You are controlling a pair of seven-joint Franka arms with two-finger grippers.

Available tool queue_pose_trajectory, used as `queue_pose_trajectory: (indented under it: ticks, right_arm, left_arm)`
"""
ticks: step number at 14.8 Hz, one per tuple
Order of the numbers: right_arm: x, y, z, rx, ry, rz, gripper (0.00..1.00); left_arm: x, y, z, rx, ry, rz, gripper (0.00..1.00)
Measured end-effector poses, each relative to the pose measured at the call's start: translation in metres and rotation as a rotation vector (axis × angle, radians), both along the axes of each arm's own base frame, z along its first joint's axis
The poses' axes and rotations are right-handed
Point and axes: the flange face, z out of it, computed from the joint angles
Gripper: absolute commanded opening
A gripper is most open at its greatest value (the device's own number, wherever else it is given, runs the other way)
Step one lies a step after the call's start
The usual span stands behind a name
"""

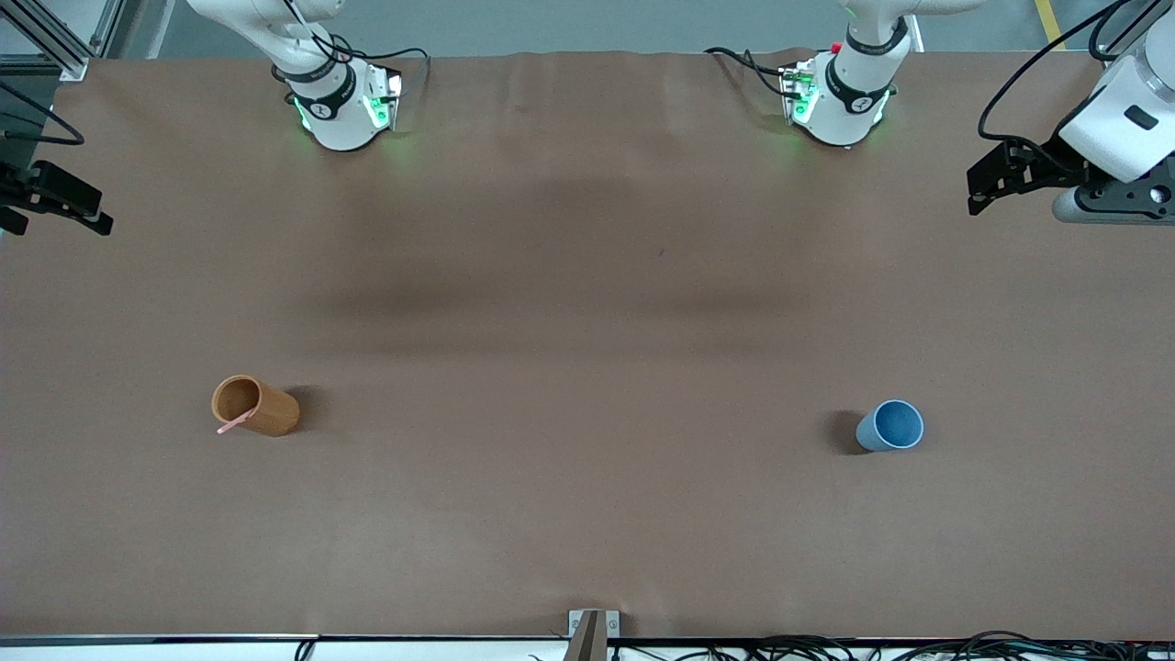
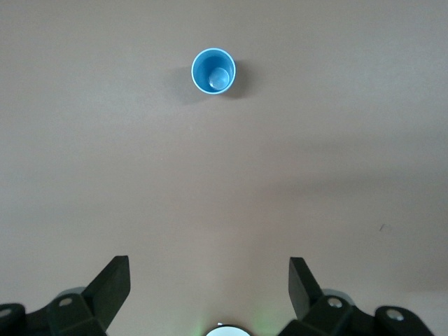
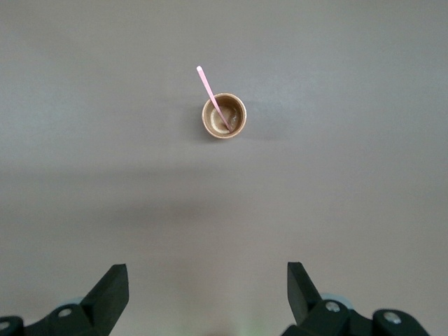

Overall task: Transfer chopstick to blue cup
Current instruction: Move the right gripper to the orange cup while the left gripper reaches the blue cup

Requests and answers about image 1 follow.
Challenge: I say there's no brown wooden cup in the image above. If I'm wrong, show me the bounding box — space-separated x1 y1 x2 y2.
211 375 302 438

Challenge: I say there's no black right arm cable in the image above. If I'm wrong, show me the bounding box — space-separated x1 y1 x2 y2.
0 81 85 148

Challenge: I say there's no black cable bundle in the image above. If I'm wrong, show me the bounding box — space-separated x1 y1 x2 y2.
606 630 1175 661

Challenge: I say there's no aluminium frame profile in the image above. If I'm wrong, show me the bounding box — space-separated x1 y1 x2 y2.
0 0 125 82
1102 0 1162 61

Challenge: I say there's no black right base cable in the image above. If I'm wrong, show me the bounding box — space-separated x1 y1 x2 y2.
330 35 432 93

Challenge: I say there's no brown table cloth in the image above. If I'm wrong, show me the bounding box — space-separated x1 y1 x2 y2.
0 50 1175 641

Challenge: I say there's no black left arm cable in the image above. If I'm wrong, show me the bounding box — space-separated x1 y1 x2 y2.
978 0 1135 171

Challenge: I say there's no black left base cable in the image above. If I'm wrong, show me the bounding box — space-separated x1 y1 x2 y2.
705 46 792 98

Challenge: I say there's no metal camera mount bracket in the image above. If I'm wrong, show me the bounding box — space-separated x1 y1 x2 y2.
565 610 621 661

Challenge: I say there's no blue cup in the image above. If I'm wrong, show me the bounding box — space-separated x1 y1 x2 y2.
855 398 925 454

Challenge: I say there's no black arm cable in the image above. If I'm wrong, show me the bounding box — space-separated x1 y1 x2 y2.
978 0 1135 171
0 81 85 148

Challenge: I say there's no black base cable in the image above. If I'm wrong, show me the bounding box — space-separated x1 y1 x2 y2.
330 35 432 93
705 46 792 98

